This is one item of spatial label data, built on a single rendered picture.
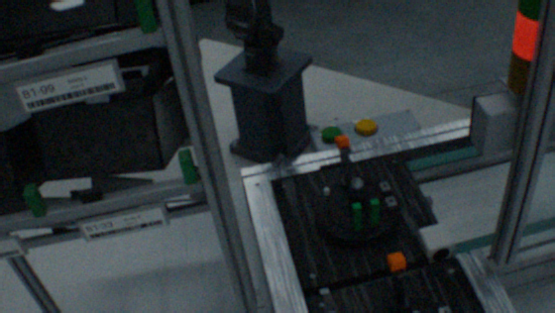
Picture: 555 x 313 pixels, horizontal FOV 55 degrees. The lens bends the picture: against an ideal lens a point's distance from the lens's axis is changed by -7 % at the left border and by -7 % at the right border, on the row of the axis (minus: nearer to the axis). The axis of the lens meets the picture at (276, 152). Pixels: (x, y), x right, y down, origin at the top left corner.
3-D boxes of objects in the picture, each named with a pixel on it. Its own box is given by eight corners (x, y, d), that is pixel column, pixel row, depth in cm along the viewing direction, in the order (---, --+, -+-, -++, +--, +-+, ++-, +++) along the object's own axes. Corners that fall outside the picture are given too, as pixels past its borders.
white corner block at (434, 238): (415, 245, 89) (417, 228, 87) (441, 238, 90) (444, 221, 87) (426, 266, 86) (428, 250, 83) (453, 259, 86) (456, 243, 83)
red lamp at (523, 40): (504, 43, 65) (508, 6, 62) (539, 37, 65) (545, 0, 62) (525, 64, 61) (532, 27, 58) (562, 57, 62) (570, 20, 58)
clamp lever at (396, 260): (390, 301, 77) (386, 255, 74) (404, 297, 77) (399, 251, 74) (399, 315, 73) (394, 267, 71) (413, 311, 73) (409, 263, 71)
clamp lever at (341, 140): (340, 179, 96) (334, 136, 93) (352, 176, 96) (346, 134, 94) (346, 187, 92) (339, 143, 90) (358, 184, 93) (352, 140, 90)
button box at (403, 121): (311, 153, 116) (308, 129, 112) (408, 131, 118) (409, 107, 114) (320, 175, 111) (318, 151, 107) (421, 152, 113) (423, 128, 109)
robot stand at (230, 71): (266, 114, 134) (254, 41, 121) (320, 132, 127) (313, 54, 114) (228, 152, 126) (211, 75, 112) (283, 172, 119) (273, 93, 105)
